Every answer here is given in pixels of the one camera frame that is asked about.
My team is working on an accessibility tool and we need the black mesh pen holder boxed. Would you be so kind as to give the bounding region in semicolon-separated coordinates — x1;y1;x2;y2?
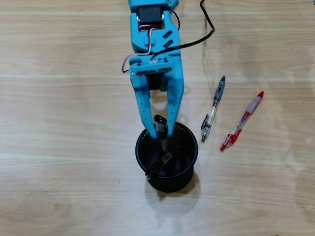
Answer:
135;121;199;193

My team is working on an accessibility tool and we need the black retractable pen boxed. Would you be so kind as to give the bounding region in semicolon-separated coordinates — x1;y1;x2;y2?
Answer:
145;145;180;179

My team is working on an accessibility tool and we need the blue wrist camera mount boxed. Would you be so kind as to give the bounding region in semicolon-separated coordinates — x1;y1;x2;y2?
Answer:
129;60;175;76

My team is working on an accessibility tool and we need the black grip clear stick pen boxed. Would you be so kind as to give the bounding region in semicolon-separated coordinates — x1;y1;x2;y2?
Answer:
154;115;171;152

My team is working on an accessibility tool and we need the thick black camera cable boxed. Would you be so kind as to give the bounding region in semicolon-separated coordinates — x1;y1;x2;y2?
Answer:
151;0;217;61

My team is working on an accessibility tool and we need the red white servo wire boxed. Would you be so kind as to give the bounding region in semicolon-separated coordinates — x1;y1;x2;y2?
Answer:
122;9;182;74

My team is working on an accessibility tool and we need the grey grip clear pen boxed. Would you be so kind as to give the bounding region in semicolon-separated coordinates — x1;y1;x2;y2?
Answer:
201;75;226;143

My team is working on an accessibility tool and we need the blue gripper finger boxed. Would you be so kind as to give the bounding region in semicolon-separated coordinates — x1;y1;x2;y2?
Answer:
166;83;185;137
131;74;158;140

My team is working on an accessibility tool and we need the red clear retractable pen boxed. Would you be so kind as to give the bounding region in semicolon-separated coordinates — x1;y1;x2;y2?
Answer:
220;91;265;152

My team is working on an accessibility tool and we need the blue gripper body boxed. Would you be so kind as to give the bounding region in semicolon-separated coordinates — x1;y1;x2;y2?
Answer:
129;52;185;93

